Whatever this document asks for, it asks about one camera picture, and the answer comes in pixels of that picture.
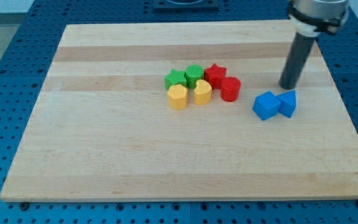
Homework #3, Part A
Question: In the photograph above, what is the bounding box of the blue triangle block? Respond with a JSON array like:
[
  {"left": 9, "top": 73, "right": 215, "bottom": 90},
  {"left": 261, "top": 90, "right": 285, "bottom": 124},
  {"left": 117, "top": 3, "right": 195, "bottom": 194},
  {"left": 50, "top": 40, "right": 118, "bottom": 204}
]
[{"left": 276, "top": 90, "right": 296, "bottom": 118}]

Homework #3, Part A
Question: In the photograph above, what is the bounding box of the yellow heart block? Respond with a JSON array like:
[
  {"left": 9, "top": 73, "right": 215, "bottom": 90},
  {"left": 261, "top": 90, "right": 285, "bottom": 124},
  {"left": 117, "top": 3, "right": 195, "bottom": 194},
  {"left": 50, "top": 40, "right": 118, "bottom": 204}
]
[{"left": 194, "top": 80, "right": 212, "bottom": 105}]

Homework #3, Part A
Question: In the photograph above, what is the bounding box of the red star block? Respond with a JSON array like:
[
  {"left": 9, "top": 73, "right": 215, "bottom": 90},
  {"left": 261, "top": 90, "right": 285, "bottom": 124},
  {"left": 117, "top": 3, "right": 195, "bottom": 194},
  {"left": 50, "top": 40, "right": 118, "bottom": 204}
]
[{"left": 204, "top": 63, "right": 227, "bottom": 89}]

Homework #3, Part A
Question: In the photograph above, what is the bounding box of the wooden board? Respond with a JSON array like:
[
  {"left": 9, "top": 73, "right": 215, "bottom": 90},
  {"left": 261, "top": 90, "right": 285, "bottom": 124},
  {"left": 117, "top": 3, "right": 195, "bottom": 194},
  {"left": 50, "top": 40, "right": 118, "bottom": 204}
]
[{"left": 0, "top": 20, "right": 358, "bottom": 202}]

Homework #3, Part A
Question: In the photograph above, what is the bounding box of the yellow hexagon block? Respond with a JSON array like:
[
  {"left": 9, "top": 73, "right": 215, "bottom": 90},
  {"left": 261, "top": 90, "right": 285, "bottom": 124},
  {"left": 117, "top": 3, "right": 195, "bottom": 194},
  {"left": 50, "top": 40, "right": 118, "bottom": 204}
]
[{"left": 167, "top": 84, "right": 188, "bottom": 110}]

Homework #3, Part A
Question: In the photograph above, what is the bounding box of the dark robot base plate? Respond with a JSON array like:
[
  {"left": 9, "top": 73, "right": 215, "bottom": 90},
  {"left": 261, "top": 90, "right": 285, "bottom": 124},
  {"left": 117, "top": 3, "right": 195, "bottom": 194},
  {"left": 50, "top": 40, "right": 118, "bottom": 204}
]
[{"left": 152, "top": 0, "right": 219, "bottom": 10}]

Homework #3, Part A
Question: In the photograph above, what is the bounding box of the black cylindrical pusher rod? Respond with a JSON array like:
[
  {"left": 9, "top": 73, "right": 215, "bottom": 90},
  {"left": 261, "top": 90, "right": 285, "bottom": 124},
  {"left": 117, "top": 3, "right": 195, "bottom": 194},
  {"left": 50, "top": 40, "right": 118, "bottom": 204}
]
[{"left": 279, "top": 33, "right": 315, "bottom": 90}]

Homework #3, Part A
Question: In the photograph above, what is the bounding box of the red cylinder block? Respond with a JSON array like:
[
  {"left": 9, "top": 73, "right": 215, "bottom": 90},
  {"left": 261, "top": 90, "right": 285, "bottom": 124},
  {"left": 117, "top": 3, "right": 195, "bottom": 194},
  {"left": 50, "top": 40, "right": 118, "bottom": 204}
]
[{"left": 220, "top": 77, "right": 241, "bottom": 102}]

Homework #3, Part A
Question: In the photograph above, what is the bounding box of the green cylinder block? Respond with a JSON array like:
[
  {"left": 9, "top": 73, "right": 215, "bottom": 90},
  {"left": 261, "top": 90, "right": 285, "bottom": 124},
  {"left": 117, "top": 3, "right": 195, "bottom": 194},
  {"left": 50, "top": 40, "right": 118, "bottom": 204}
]
[{"left": 185, "top": 64, "right": 204, "bottom": 89}]

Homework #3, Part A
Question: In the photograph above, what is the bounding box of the green star block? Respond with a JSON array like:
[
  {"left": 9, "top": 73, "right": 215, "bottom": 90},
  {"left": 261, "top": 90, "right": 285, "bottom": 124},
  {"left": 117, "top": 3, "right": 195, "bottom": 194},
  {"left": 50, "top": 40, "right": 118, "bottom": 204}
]
[{"left": 164, "top": 69, "right": 187, "bottom": 90}]

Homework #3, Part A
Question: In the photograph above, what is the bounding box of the blue cube block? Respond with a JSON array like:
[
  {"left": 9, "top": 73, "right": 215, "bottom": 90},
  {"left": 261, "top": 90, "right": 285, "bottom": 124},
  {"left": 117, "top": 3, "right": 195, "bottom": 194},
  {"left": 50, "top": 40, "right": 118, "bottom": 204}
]
[{"left": 252, "top": 91, "right": 281, "bottom": 120}]

